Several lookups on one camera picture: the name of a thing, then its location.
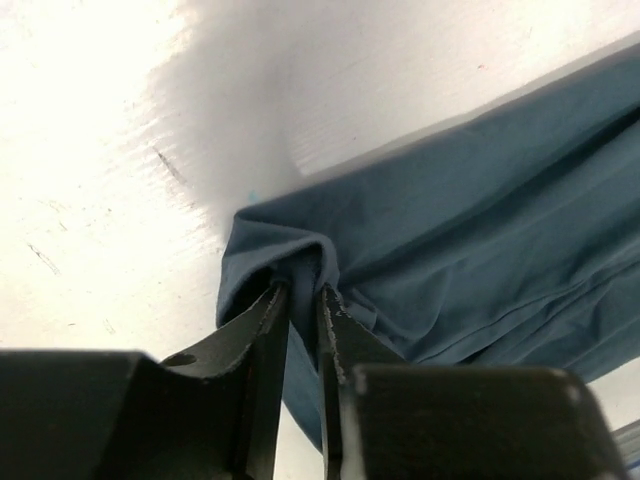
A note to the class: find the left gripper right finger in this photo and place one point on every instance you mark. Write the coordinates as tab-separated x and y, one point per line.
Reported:
366	427

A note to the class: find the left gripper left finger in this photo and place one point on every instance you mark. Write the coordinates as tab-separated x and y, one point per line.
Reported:
239	370

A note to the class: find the dark teal t-shirt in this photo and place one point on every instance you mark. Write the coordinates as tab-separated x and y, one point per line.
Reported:
512	239

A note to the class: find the aluminium front rail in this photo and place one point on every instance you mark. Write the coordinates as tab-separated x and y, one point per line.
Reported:
627	439

